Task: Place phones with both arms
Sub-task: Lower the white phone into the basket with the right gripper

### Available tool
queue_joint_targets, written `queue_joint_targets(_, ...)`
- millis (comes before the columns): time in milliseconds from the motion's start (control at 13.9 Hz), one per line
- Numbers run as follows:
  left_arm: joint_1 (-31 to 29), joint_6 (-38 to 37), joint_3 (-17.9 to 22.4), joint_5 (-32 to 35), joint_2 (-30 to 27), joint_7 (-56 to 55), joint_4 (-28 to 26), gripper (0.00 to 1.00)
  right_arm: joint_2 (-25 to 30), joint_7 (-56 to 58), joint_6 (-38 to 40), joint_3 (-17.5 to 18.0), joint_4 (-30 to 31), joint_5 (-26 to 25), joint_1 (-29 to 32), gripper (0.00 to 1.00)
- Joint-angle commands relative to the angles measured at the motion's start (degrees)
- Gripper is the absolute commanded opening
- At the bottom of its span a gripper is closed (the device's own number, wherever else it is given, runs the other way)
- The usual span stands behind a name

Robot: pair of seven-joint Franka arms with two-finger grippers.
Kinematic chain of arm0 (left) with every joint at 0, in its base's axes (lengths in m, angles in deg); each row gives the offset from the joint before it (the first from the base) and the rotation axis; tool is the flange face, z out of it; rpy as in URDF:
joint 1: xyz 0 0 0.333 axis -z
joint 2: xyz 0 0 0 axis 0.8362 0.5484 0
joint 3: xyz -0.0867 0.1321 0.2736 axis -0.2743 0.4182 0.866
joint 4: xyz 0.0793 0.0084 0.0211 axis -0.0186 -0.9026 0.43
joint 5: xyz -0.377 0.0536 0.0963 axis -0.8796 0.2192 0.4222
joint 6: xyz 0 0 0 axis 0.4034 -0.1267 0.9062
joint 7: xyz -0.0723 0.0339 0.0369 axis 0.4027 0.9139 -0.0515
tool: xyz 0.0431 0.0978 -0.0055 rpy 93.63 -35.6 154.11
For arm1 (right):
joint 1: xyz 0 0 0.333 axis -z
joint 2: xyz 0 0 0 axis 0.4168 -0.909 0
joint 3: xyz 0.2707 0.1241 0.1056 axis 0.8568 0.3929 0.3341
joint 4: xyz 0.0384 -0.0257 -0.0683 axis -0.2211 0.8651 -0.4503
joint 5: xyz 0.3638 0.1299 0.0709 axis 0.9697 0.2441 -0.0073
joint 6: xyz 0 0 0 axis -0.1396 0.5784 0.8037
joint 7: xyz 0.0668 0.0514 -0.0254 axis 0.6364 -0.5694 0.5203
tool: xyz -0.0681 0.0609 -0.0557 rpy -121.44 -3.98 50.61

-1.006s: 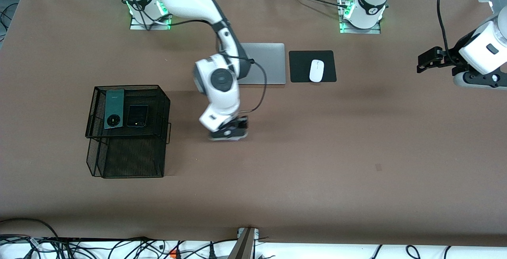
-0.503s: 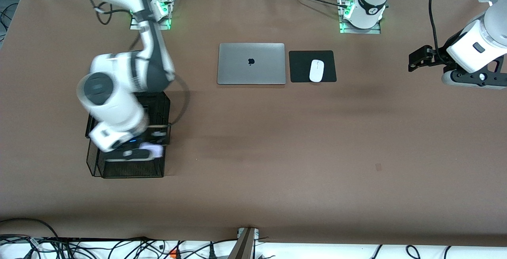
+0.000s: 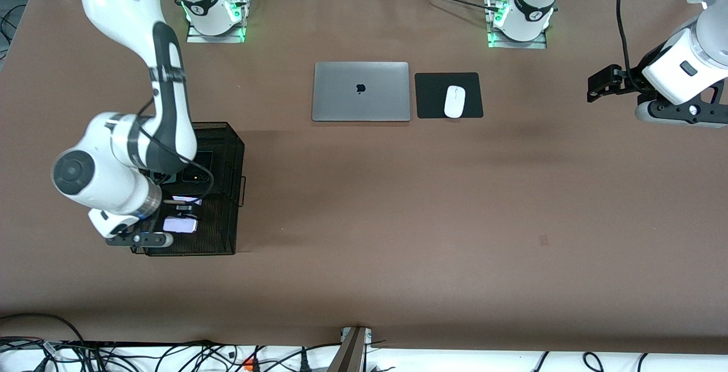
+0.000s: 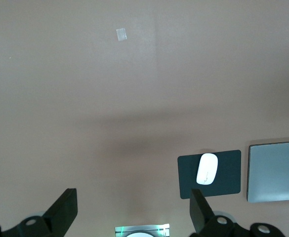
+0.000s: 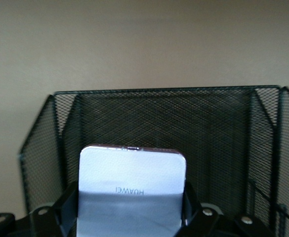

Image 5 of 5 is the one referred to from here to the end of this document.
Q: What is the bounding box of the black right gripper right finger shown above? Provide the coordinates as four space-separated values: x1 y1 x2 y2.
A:
181 182 276 237

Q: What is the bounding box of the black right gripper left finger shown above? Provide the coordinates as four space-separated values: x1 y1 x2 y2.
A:
0 181 80 237

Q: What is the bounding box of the black wire mesh basket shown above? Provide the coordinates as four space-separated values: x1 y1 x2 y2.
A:
16 84 289 237

